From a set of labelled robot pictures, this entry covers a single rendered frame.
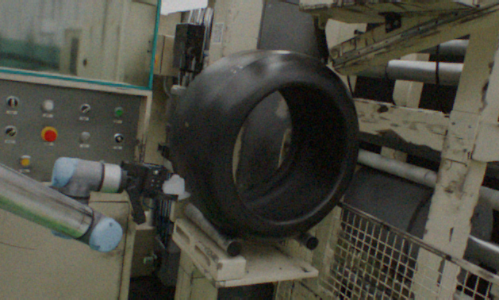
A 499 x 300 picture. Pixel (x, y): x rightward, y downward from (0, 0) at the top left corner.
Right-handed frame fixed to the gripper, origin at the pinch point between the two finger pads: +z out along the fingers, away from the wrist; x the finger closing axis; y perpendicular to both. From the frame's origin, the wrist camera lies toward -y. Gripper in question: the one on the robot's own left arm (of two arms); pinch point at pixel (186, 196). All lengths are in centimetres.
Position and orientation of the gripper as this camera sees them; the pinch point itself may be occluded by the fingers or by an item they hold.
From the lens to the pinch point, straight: 126.3
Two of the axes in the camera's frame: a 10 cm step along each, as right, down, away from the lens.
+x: -4.8, -2.2, 8.5
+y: 2.6, -9.6, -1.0
